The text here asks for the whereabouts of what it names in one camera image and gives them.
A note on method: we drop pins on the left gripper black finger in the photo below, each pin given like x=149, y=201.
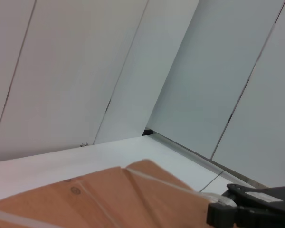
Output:
x=263, y=211

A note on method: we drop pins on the aluminium table edge rail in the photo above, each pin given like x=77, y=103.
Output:
x=204, y=160

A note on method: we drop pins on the brown paper box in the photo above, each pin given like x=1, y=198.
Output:
x=137, y=204

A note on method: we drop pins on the small black corner block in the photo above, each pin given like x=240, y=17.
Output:
x=148, y=131

